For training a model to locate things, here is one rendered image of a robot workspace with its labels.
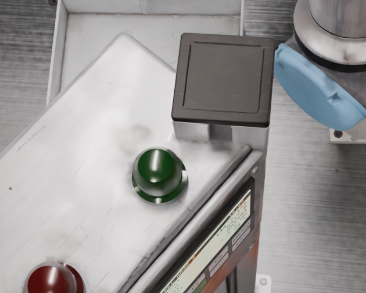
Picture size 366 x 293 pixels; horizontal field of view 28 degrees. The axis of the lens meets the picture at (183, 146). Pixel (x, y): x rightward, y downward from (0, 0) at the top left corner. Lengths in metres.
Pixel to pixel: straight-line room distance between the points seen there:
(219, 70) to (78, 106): 0.08
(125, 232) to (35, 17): 0.86
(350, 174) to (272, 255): 0.16
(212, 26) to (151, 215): 0.77
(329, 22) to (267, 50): 0.36
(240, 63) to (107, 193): 0.09
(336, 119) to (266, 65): 0.43
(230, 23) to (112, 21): 0.18
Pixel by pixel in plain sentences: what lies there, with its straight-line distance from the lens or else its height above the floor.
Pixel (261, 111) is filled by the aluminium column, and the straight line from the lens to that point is 0.33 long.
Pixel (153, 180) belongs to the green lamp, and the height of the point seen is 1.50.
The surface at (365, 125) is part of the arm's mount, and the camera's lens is 1.00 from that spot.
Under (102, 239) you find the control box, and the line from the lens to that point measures 0.34.
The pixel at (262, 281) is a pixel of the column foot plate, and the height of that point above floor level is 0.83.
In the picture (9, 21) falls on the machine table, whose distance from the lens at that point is 1.19.
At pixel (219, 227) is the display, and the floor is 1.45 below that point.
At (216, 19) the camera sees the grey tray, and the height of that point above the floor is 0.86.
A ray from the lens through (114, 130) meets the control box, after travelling 0.36.
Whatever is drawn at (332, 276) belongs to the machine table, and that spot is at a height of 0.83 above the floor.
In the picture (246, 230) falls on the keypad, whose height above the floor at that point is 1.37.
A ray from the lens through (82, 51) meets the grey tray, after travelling 1.10.
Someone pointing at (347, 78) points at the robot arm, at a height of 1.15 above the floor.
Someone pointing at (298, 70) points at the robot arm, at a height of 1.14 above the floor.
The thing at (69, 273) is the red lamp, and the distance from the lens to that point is 0.32.
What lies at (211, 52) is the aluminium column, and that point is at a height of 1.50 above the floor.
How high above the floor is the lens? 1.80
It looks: 68 degrees down
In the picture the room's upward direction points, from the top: 12 degrees counter-clockwise
